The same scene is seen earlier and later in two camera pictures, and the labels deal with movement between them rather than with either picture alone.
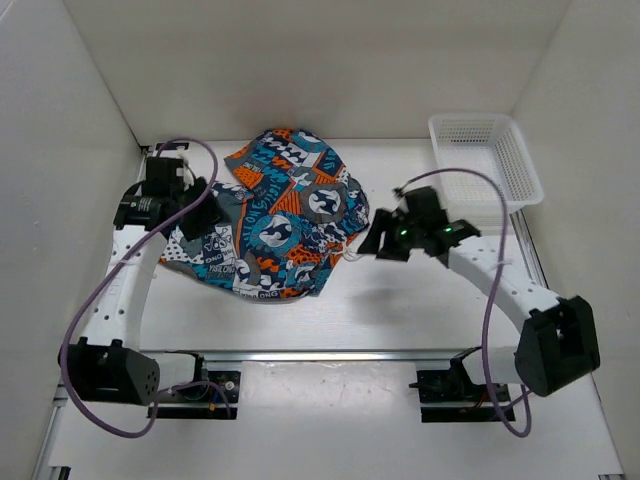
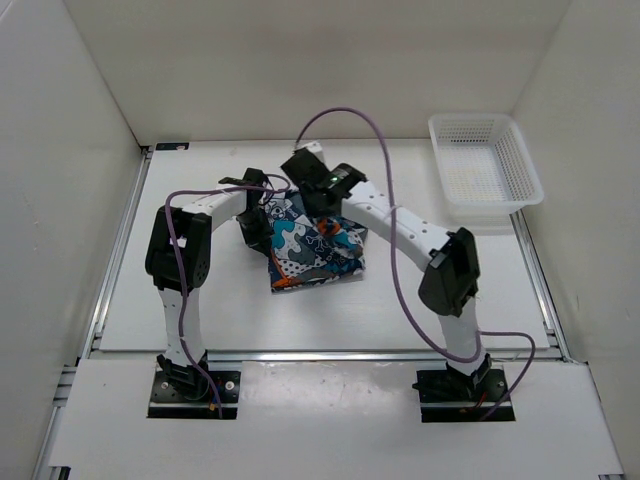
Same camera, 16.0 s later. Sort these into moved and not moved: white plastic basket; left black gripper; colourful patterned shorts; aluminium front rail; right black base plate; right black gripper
Moved: left black gripper; right black gripper; colourful patterned shorts
Not moved: aluminium front rail; white plastic basket; right black base plate
